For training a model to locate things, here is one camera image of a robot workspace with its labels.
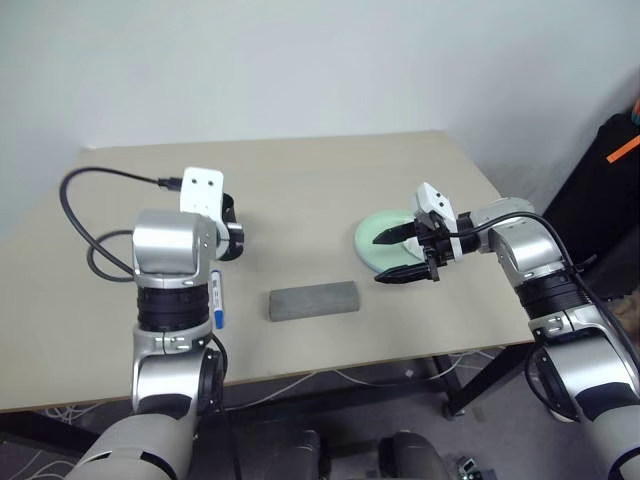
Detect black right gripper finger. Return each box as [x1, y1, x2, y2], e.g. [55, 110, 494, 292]
[372, 222, 418, 247]
[374, 263, 433, 286]

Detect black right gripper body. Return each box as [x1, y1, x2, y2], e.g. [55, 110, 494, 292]
[413, 212, 459, 283]

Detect green plate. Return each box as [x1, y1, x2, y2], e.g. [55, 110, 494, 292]
[353, 208, 426, 271]

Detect grey rectangular sponge block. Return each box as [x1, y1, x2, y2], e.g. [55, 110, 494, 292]
[267, 280, 361, 324]

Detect blue plate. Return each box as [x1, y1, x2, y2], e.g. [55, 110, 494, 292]
[353, 234, 426, 275]

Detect blue and white marker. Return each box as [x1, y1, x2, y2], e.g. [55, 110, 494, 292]
[209, 269, 226, 331]

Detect black case with orange tape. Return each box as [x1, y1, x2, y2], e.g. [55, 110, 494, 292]
[542, 112, 640, 301]

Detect dark rounded shape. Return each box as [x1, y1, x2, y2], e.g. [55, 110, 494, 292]
[378, 430, 447, 480]
[244, 429, 331, 480]

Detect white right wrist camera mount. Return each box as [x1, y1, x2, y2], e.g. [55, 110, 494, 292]
[410, 182, 464, 261]

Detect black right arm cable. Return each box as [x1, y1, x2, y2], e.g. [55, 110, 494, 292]
[447, 212, 640, 361]

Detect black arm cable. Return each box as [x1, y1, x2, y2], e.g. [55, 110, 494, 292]
[447, 212, 640, 361]
[59, 167, 184, 284]

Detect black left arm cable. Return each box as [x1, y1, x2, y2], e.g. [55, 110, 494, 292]
[59, 167, 184, 284]

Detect white cable under table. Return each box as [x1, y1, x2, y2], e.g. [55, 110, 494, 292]
[224, 349, 494, 404]

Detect white floor cable bundle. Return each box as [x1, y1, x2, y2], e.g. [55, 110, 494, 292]
[0, 401, 104, 480]

